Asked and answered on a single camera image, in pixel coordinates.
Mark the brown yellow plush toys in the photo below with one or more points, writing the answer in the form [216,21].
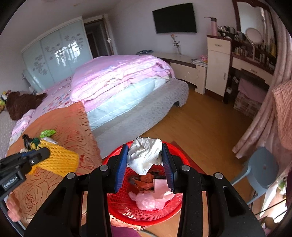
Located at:
[3,99]

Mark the pink floral bed sheet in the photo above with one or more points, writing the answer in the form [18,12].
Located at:
[58,96]

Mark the green yellow snack wrapper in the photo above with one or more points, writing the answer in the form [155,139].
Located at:
[34,143]

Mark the blue plastic stool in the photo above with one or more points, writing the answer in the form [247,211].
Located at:
[261,171]

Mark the pink plastic bag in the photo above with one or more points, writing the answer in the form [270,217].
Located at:
[155,199]

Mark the glass sliding wardrobe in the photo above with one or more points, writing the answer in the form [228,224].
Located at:
[56,54]

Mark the dressing table with cosmetics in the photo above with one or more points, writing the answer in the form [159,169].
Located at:
[252,14]

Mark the white tall cabinet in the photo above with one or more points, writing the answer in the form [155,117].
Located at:
[219,56]

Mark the grey bed base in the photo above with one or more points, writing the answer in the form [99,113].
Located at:
[142,117]

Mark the orange brown bag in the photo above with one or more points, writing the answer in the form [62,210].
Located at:
[145,182]

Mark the black plastic bag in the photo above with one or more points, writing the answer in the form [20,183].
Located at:
[27,141]

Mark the red plastic trash basket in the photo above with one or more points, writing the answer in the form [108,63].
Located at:
[123,208]

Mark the white low tv cabinet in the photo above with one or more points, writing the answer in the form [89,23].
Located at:
[184,69]

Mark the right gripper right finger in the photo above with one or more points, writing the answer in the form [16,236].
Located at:
[172,168]

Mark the person's left hand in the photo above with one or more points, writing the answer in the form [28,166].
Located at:
[13,206]

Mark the pink rose in vase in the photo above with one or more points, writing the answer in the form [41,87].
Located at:
[176,44]

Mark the round vanity mirror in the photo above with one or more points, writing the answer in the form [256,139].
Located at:
[254,37]

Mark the silver white bag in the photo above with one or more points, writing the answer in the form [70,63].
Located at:
[143,154]

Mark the bright green wrapper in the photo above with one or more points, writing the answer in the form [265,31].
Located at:
[47,133]

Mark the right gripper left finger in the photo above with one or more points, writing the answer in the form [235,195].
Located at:
[117,165]

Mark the pink curtain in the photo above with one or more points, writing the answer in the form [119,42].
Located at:
[263,130]

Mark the black wall television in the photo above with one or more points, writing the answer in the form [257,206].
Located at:
[175,19]

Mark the pink folded quilt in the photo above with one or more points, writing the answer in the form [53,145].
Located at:
[100,78]

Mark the brown teddy bear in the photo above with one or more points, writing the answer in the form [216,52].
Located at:
[17,105]

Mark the pink thermos bottle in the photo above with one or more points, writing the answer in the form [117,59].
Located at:
[214,29]

